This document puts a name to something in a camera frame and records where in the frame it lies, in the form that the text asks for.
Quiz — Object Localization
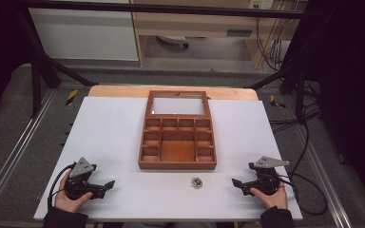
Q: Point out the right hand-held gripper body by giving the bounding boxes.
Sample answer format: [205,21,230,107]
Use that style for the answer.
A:
[248,156,291,197]

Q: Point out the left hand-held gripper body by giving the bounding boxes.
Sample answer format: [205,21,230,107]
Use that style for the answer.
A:
[64,157,106,201]

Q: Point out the wooden box with glass lid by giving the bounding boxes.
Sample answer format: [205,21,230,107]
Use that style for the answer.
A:
[138,90,218,171]

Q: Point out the person's right hand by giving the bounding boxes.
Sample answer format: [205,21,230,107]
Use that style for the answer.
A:
[249,182,289,211]

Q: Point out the person's left hand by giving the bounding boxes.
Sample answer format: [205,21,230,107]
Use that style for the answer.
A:
[53,170,95,214]

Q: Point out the white table mat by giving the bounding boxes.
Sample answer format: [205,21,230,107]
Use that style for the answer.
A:
[32,96,303,221]

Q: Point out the yellow black floor tape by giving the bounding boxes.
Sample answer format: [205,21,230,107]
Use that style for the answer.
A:
[269,94,287,109]
[65,88,79,106]

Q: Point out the wooden table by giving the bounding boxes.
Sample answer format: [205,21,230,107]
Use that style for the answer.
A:
[87,85,259,102]

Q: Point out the white cabinet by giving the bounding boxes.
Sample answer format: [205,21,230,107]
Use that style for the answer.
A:
[28,0,140,62]

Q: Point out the white chair base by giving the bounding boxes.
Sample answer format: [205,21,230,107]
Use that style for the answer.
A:
[156,35,190,49]

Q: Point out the light wooden desk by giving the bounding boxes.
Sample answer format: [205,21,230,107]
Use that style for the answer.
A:
[129,0,308,69]

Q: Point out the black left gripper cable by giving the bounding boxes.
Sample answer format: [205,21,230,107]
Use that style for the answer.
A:
[47,161,77,210]

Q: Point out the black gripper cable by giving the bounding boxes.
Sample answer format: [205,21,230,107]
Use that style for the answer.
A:
[279,172,328,217]
[47,161,77,210]

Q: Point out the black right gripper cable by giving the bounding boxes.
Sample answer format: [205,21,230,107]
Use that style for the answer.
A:
[279,172,328,217]

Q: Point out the metal floor rail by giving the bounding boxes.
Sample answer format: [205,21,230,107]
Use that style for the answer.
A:
[298,126,354,228]
[0,89,58,217]

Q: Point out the black floor cables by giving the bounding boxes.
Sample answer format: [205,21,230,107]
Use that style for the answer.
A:
[269,80,322,174]

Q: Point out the black metal frame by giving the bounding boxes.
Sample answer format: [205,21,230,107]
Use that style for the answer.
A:
[12,0,322,124]

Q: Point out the hanging black cables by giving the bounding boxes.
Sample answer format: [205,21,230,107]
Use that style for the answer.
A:
[255,15,287,72]

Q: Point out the white wall socket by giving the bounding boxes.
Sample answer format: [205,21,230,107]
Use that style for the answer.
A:
[248,0,275,10]

